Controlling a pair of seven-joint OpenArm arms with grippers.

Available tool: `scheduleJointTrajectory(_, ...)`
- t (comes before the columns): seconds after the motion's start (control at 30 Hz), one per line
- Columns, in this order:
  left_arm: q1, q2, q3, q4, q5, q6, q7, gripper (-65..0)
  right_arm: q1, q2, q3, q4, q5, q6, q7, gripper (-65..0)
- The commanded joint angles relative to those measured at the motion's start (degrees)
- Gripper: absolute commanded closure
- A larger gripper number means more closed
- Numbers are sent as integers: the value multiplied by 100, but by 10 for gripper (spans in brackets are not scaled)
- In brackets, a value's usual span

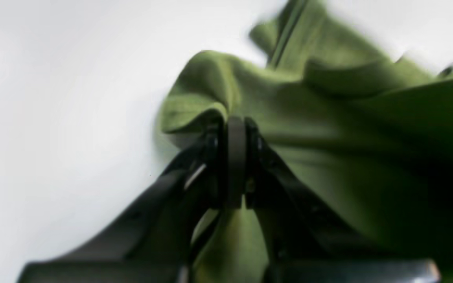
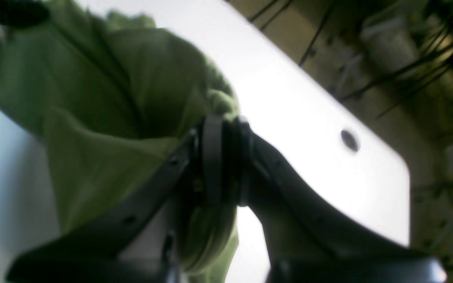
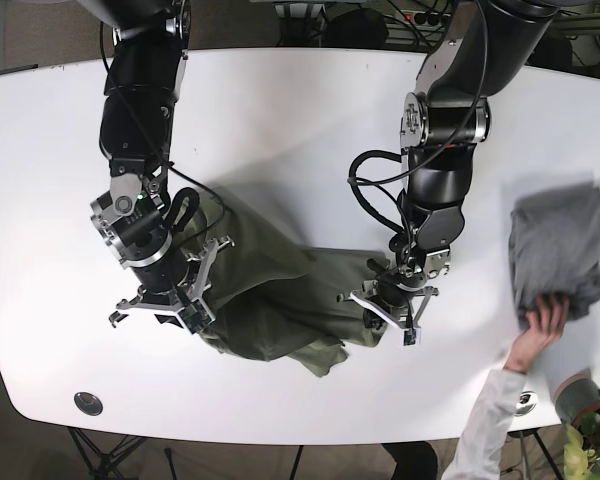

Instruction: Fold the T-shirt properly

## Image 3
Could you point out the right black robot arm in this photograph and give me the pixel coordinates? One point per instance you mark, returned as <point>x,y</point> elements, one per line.
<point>137,218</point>

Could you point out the green potted plant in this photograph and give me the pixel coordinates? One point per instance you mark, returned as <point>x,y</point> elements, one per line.
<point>581,455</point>

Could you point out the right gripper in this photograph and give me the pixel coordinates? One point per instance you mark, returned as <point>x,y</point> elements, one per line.
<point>171,281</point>

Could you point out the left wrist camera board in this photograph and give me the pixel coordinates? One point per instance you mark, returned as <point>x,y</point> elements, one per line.
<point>412,336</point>

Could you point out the black table leg frame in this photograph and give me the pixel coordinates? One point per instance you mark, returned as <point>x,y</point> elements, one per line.
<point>104,465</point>

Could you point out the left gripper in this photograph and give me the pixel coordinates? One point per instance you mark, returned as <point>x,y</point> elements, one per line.
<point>388,304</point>

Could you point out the person's bare hand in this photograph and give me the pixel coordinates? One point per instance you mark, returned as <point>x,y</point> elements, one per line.
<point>546,322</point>

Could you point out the olive green T-shirt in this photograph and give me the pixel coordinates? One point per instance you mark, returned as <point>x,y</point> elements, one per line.
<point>273,298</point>

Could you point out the left silver table grommet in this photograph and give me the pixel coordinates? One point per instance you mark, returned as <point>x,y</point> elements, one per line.
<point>88,403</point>

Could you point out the dark grey T-shirt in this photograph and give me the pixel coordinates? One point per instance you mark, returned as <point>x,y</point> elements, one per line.
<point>554,248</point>

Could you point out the silver table grommet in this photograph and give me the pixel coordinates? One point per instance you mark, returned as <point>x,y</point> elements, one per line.
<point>526,403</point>
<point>88,403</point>

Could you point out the forearm in white sleeve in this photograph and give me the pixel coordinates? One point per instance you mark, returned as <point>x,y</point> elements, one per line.
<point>478,452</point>

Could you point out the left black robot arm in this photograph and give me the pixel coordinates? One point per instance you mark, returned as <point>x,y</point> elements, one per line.
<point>446,116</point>

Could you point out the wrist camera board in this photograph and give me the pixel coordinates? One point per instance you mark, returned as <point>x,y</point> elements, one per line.
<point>412,336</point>
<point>196,316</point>

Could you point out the right silver table grommet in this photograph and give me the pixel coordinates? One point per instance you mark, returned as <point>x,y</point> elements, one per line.
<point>526,403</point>

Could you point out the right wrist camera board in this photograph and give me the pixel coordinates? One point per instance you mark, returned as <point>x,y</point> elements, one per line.
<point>196,316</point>

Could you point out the grey plant pot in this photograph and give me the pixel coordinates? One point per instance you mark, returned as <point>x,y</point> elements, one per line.
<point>576,396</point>

